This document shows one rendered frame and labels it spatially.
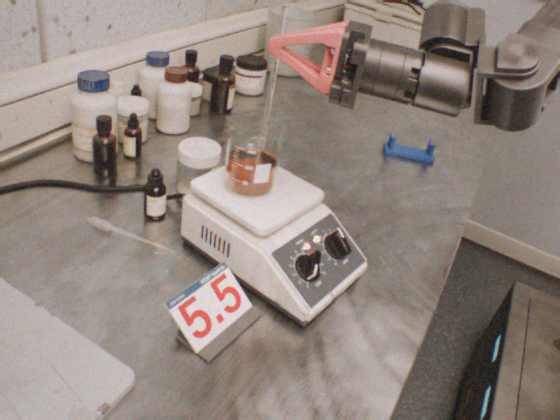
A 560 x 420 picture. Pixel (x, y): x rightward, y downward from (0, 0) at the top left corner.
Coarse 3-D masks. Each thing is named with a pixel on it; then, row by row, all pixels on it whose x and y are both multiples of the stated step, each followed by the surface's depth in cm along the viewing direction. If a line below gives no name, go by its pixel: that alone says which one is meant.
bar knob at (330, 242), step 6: (330, 234) 57; (336, 234) 56; (342, 234) 56; (324, 240) 57; (330, 240) 57; (336, 240) 56; (342, 240) 56; (330, 246) 56; (336, 246) 56; (342, 246) 56; (348, 246) 56; (330, 252) 56; (336, 252) 56; (342, 252) 56; (348, 252) 55; (336, 258) 56
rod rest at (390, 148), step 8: (392, 136) 91; (384, 144) 92; (392, 144) 90; (432, 144) 90; (392, 152) 90; (400, 152) 90; (408, 152) 91; (416, 152) 92; (424, 152) 92; (432, 152) 91; (424, 160) 91; (432, 160) 91
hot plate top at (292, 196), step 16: (208, 176) 58; (288, 176) 61; (208, 192) 55; (224, 192) 55; (288, 192) 58; (304, 192) 58; (320, 192) 59; (224, 208) 53; (240, 208) 53; (256, 208) 54; (272, 208) 54; (288, 208) 55; (304, 208) 56; (256, 224) 51; (272, 224) 52
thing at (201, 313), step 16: (224, 272) 52; (208, 288) 50; (224, 288) 52; (192, 304) 48; (208, 304) 49; (224, 304) 51; (240, 304) 52; (192, 320) 48; (208, 320) 49; (224, 320) 50; (192, 336) 47
